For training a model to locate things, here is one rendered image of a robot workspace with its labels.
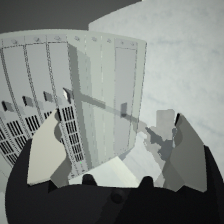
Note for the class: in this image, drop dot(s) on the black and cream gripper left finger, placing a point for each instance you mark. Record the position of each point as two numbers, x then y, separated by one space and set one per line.
42 166

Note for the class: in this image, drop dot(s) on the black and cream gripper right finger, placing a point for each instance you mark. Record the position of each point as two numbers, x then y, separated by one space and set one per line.
191 171

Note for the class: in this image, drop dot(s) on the white server rack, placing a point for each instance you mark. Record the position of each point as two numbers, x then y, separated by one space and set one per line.
107 75

